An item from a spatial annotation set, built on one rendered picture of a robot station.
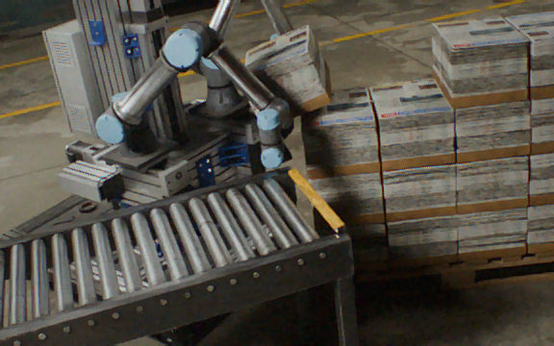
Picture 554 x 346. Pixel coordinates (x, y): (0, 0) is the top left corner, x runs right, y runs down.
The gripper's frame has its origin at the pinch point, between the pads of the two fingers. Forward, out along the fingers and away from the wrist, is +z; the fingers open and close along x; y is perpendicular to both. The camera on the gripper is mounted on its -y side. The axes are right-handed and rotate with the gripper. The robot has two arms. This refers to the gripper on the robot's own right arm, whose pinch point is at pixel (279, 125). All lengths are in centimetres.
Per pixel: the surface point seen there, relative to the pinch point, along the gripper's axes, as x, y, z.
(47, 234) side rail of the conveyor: 69, 20, -66
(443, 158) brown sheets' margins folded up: -53, -36, -4
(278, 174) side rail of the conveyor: -0.6, -2.2, -38.2
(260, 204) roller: 4, -1, -57
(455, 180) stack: -54, -48, -4
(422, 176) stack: -43, -41, -4
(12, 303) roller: 67, 19, -102
